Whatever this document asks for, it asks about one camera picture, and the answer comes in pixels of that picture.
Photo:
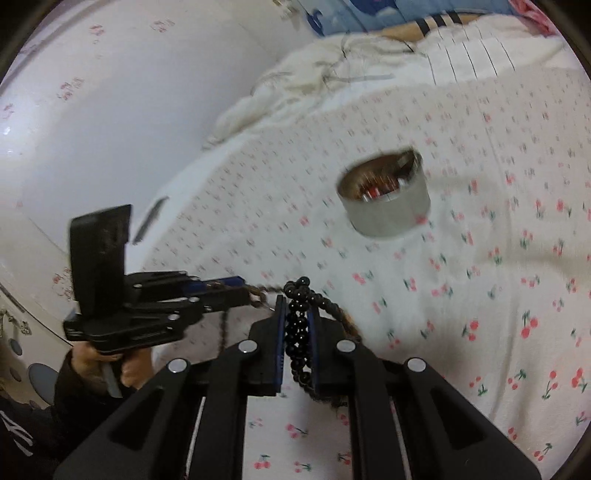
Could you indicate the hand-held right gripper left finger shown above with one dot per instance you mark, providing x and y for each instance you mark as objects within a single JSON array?
[{"x": 268, "y": 360}]

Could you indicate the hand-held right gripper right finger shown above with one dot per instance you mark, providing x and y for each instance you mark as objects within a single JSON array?
[{"x": 330, "y": 364}]

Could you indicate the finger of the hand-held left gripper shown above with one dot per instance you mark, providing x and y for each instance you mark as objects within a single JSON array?
[
  {"x": 226, "y": 298},
  {"x": 221, "y": 281}
]

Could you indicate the round silver metal tin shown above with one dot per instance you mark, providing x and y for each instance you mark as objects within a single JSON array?
[{"x": 388, "y": 217}]

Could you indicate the person's left forearm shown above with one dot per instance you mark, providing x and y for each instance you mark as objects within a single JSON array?
[{"x": 60, "y": 415}]

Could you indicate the red and silver jewelry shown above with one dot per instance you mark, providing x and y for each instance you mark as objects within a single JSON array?
[{"x": 378, "y": 189}]

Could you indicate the person's left hand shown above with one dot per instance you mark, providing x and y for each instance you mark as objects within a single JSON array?
[{"x": 136, "y": 369}]

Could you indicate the dark grey flat strip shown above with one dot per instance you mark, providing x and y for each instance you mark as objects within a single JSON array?
[{"x": 147, "y": 221}]

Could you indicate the blue round object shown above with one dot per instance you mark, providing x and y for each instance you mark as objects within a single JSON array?
[{"x": 44, "y": 381}]

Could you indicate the blue whale print curtain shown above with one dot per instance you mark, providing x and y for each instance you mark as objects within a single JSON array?
[{"x": 351, "y": 14}]

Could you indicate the tan pillow with black stripes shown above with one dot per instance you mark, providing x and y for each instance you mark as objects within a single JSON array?
[{"x": 406, "y": 30}]

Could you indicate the white striped duvet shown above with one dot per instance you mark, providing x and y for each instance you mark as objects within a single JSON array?
[{"x": 461, "y": 55}]

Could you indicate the pink cloth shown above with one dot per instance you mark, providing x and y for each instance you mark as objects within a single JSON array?
[{"x": 535, "y": 16}]

